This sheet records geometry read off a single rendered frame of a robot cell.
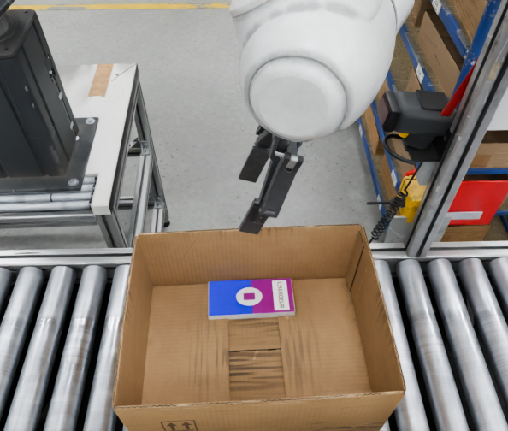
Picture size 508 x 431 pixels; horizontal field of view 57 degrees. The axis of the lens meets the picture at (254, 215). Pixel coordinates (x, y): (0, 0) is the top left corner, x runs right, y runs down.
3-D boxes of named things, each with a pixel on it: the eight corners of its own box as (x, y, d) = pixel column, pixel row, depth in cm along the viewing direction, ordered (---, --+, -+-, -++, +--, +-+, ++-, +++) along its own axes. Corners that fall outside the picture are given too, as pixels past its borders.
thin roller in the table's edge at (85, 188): (93, 182, 111) (-27, 186, 110) (91, 188, 110) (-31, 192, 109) (96, 188, 113) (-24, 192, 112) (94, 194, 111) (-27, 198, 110)
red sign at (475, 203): (487, 222, 98) (513, 180, 89) (489, 226, 98) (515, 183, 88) (411, 224, 98) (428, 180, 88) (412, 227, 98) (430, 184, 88)
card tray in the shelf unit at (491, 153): (404, 89, 170) (411, 64, 163) (489, 90, 170) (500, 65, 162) (429, 168, 144) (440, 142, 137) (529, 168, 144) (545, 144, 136)
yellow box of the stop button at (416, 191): (426, 192, 102) (436, 168, 96) (437, 223, 96) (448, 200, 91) (359, 193, 101) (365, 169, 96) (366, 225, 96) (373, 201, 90)
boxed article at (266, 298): (209, 286, 92) (208, 281, 91) (290, 281, 93) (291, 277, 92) (209, 321, 87) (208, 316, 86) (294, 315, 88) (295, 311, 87)
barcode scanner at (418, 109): (364, 132, 85) (384, 82, 77) (427, 138, 87) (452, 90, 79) (371, 156, 81) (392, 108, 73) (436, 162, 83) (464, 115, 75)
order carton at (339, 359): (349, 276, 94) (364, 222, 81) (382, 432, 75) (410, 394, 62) (150, 285, 93) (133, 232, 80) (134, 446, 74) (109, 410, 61)
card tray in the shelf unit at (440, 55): (416, 38, 155) (424, 8, 147) (507, 37, 155) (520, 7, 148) (454, 116, 129) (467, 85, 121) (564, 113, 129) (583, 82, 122)
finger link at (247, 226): (274, 202, 67) (274, 206, 66) (257, 231, 72) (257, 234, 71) (255, 197, 66) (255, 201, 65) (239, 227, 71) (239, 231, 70)
